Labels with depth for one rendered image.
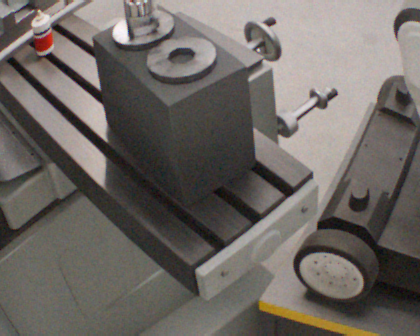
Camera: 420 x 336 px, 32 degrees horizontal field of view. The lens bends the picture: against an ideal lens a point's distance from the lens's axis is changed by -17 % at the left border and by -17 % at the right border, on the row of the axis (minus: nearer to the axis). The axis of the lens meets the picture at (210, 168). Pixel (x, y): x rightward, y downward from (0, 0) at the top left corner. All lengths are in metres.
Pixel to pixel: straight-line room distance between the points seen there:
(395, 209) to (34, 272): 0.77
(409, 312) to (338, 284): 0.22
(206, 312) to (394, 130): 0.64
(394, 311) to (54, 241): 0.76
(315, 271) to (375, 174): 0.24
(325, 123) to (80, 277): 1.23
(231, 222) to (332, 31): 1.96
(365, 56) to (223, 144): 1.84
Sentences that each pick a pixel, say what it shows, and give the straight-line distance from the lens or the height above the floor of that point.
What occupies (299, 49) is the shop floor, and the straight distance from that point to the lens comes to 2.89.
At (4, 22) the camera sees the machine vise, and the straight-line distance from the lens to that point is 1.47.
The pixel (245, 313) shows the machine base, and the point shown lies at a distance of 1.94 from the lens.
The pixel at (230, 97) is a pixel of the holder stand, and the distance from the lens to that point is 1.06.
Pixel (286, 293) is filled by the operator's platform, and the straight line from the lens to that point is 1.71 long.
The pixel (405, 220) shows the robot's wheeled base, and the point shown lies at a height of 0.57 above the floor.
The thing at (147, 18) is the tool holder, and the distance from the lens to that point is 1.09.
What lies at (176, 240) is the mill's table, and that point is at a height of 0.96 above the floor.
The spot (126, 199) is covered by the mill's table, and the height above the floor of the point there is 0.96.
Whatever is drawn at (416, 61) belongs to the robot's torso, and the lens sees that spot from 1.36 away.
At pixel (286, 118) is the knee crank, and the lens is 1.80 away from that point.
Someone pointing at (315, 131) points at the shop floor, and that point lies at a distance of 2.58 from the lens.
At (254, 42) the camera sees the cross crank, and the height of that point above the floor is 0.67.
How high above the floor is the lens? 1.82
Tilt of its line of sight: 47 degrees down
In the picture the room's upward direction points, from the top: 7 degrees counter-clockwise
